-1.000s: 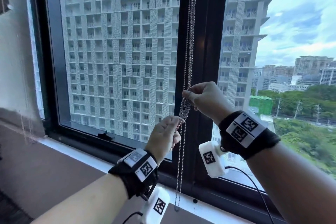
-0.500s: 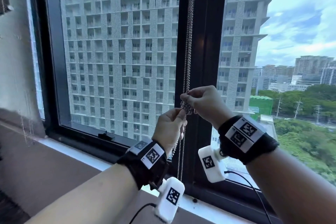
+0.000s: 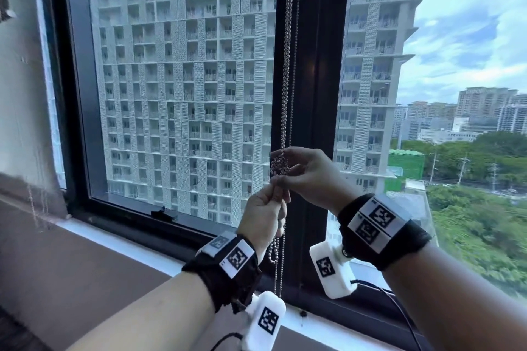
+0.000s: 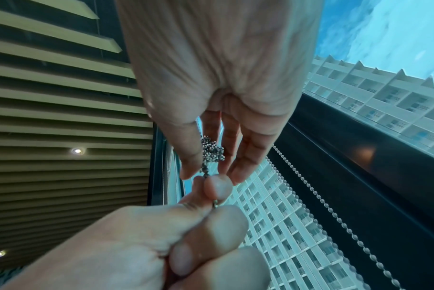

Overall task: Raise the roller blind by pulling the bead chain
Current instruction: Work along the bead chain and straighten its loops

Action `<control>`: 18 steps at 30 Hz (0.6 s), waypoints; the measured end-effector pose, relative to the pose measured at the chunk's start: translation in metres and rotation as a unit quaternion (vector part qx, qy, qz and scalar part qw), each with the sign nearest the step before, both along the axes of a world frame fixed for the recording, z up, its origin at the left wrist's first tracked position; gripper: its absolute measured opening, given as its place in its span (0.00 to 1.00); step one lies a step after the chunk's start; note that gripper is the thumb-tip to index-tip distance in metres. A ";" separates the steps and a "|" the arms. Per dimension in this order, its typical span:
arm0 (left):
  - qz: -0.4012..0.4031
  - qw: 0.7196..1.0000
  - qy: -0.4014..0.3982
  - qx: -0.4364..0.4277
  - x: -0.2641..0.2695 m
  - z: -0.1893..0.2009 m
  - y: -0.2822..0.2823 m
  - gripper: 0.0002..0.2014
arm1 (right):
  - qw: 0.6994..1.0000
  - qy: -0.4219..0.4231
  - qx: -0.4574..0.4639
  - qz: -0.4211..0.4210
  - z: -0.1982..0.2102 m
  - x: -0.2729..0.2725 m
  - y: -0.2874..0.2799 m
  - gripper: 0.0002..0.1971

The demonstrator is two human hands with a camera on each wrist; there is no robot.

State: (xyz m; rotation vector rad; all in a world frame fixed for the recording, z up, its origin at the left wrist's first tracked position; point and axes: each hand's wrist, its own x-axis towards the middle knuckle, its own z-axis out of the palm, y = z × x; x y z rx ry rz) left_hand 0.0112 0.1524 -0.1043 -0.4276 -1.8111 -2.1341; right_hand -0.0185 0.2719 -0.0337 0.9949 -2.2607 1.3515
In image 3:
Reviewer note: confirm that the person's right hand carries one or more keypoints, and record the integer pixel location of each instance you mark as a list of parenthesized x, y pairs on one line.
[(317, 182)]

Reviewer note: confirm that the person's left hand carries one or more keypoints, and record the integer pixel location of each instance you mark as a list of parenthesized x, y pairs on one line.
[(259, 215)]

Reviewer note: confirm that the black left wristband with markers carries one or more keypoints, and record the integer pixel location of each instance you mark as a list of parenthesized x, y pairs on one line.
[(222, 272)]

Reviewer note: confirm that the black wristband with markers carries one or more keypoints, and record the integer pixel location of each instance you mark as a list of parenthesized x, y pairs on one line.
[(387, 235), (222, 272)]

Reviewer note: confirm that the black right wristband with markers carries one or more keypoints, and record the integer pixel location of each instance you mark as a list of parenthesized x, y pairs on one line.
[(387, 235)]

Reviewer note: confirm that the green roofed building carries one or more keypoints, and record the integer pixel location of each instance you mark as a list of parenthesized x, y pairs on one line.
[(405, 167)]

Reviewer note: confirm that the black window latch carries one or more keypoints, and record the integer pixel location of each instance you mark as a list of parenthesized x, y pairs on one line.
[(164, 215)]

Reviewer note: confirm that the tall grey apartment building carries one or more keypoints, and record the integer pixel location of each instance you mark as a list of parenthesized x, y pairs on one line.
[(185, 75)]

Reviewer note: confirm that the distant city buildings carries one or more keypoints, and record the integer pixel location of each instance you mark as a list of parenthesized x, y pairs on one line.
[(473, 116)]

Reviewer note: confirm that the frosted window pane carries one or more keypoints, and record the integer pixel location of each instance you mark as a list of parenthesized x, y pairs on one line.
[(24, 116)]

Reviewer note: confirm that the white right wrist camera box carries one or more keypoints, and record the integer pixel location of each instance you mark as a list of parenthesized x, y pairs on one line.
[(331, 268)]

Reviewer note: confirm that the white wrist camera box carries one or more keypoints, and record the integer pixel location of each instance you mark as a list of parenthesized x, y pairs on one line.
[(331, 268), (265, 322)]

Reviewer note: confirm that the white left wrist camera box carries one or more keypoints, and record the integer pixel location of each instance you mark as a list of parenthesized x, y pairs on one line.
[(265, 322)]

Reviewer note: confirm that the black window frame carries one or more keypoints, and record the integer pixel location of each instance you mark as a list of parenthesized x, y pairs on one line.
[(321, 54)]

